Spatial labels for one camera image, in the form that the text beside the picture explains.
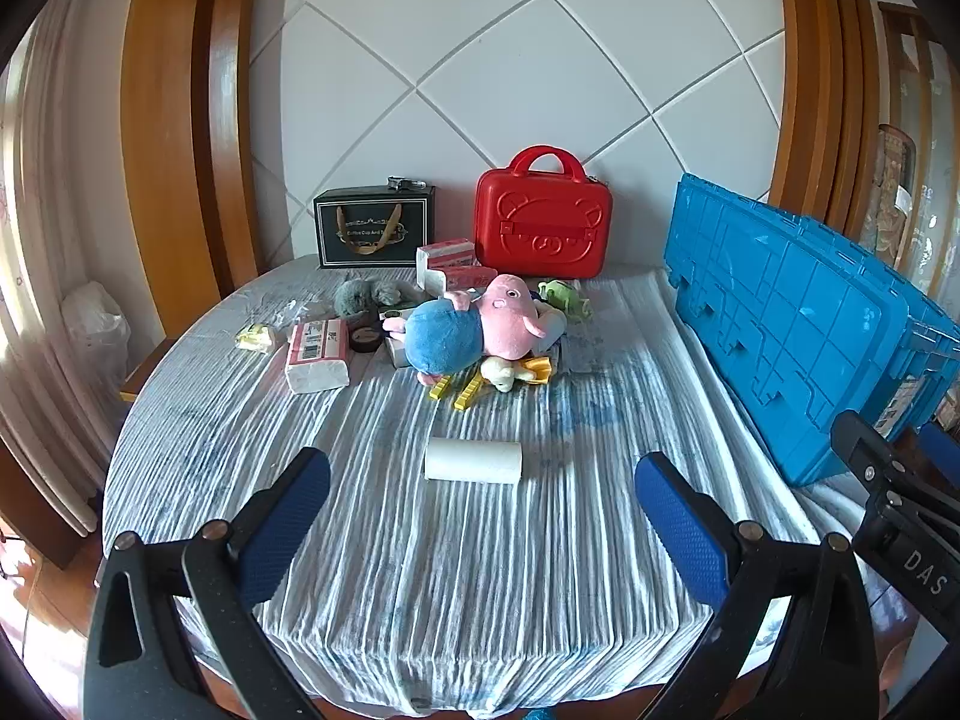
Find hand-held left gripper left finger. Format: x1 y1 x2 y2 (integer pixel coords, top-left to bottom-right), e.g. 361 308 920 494
84 447 332 720

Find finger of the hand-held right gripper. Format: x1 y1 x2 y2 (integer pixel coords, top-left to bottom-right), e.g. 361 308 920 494
830 410 960 522
919 422 960 475

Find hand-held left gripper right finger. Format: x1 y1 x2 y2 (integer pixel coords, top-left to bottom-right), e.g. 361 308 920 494
634 453 877 720

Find blue plastic storage crate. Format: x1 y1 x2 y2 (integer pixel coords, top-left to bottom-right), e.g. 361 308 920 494
663 172 960 486

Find yellow plastic toy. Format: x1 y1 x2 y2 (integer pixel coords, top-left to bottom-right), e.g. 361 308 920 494
430 377 486 413

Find white tissue pack pink label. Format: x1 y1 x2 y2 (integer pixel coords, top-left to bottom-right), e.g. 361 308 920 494
286 317 352 395

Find striped white blue tablecloth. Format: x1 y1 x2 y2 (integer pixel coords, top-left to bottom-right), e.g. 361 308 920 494
101 255 901 717

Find white paper roll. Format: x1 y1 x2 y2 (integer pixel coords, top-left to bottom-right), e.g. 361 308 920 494
424 438 523 485

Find wooden chair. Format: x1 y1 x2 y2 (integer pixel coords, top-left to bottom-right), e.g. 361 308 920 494
120 356 181 400

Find clear plastic wrapper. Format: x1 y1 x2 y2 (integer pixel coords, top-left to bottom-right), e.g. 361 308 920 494
266 298 331 325

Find cream yellow plush toy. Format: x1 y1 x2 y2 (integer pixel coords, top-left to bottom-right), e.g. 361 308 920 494
480 356 557 393

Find grey plush toy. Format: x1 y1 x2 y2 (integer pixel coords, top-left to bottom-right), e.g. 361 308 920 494
333 277 422 318

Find pink blue pig plush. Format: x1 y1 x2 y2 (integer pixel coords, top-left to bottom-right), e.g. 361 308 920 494
382 274 552 383

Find green frog toy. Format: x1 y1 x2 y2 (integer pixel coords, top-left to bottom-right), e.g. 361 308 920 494
537 278 595 323

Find clear plastic bag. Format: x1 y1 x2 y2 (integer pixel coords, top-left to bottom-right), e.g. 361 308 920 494
60 281 133 391

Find black gift box gold ribbon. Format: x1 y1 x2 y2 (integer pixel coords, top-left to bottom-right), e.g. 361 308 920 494
313 184 437 271

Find small red hard case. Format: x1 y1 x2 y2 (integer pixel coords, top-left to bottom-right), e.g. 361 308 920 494
473 146 614 276

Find sheer white curtain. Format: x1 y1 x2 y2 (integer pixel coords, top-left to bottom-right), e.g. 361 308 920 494
0 0 173 533

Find curved wooden door frame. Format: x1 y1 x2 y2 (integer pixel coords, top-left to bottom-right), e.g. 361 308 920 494
769 0 890 241
120 0 290 335

